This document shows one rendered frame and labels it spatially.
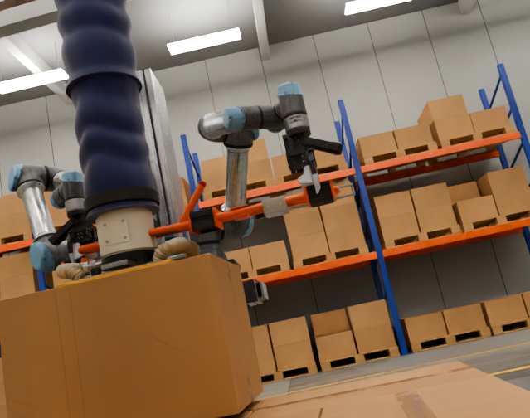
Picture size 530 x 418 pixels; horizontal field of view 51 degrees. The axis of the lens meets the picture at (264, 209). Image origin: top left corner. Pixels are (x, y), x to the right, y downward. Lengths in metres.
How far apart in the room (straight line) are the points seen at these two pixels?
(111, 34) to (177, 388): 1.09
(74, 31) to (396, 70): 9.75
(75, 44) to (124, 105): 0.24
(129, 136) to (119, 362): 0.67
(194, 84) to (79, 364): 10.01
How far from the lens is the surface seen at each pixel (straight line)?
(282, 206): 1.59
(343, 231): 8.94
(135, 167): 1.71
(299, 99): 1.69
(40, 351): 1.59
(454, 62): 11.61
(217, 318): 1.42
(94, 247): 1.75
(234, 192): 2.21
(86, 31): 1.88
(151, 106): 2.62
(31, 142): 11.96
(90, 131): 1.76
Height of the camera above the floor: 0.74
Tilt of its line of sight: 12 degrees up
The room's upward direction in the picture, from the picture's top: 12 degrees counter-clockwise
